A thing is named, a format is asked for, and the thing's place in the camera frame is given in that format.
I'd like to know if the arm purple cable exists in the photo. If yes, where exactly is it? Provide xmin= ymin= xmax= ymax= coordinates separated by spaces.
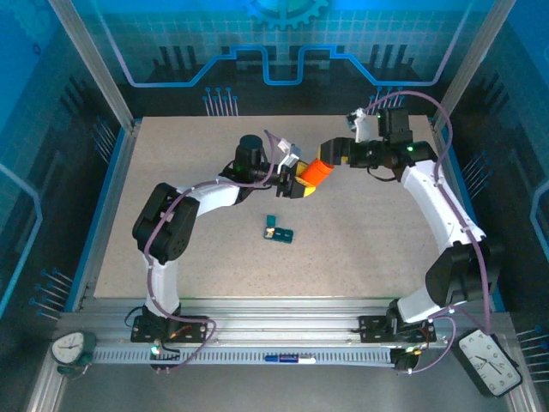
xmin=368 ymin=89 xmax=494 ymax=375
xmin=144 ymin=130 xmax=284 ymax=374

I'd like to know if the aluminium base beam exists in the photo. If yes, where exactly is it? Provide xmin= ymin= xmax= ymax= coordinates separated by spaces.
xmin=57 ymin=297 xmax=514 ymax=348

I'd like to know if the orange pill bottle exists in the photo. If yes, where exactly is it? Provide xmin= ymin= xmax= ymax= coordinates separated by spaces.
xmin=299 ymin=157 xmax=335 ymax=188

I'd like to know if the slotted grey cable duct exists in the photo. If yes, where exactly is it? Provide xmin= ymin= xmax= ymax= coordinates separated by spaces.
xmin=92 ymin=346 xmax=396 ymax=367

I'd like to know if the round green alarm clock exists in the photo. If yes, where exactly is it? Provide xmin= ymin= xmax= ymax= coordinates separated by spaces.
xmin=51 ymin=329 xmax=99 ymax=379

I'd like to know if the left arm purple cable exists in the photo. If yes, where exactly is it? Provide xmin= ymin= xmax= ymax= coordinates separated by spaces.
xmin=144 ymin=130 xmax=284 ymax=374

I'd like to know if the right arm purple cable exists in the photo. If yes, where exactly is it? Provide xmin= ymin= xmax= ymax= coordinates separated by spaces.
xmin=368 ymin=89 xmax=494 ymax=375

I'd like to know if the black connector block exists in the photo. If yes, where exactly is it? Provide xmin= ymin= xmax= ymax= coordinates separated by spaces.
xmin=392 ymin=347 xmax=424 ymax=373

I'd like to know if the aluminium side rail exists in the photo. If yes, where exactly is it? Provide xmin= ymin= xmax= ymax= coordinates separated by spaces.
xmin=83 ymin=119 xmax=141 ymax=301
xmin=430 ymin=118 xmax=488 ymax=301

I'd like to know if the blue table edge strip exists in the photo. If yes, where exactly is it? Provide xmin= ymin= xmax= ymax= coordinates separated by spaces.
xmin=440 ymin=126 xmax=508 ymax=313
xmin=63 ymin=126 xmax=130 ymax=313

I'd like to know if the blue white marker pen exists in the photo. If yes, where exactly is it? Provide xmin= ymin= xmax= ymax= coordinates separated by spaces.
xmin=263 ymin=354 xmax=317 ymax=367

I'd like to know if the aluminium frame post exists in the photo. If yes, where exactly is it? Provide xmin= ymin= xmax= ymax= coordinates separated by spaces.
xmin=47 ymin=0 xmax=139 ymax=132
xmin=431 ymin=0 xmax=519 ymax=132

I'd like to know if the black rectangular clock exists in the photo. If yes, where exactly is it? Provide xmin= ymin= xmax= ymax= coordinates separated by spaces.
xmin=449 ymin=326 xmax=524 ymax=398

